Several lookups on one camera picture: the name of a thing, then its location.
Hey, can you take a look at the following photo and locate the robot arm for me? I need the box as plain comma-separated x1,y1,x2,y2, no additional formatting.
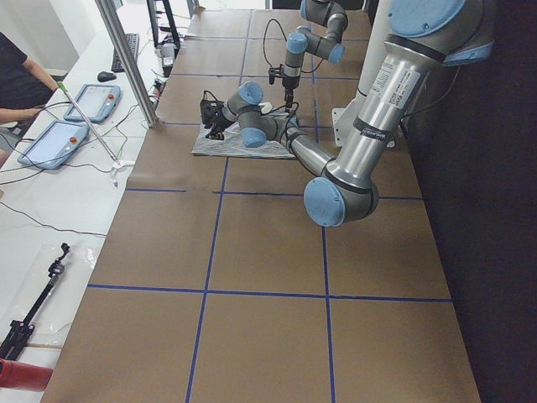
277,1,348,109
200,1,496,227

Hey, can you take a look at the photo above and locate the black computer mouse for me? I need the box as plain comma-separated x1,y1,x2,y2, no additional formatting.
96,71,117,83

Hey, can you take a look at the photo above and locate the striped polo shirt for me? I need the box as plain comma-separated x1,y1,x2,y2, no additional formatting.
191,112,297,160

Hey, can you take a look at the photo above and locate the black tripod stick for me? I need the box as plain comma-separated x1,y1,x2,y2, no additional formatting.
1,243,70,361

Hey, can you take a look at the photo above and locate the black keyboard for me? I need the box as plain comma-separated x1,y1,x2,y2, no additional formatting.
111,32,140,73

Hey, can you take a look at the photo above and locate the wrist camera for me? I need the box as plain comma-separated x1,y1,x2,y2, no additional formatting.
268,64,284,85
200,90,224,128

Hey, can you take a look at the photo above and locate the person at desk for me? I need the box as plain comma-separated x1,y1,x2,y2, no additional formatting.
0,31,60,167

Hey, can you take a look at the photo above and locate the aluminium frame post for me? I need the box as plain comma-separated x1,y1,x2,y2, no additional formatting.
95,0,158,128

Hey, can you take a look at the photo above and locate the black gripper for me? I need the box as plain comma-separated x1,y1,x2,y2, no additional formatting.
281,73,299,113
204,111,235,139

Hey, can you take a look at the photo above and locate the lower teach pendant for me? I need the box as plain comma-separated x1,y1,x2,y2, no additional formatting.
17,120,89,170

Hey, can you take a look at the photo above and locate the red cylinder object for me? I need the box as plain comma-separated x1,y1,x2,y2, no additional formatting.
0,359,54,392

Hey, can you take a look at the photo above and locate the grabber stick tool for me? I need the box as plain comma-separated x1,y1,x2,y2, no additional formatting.
56,81,134,188

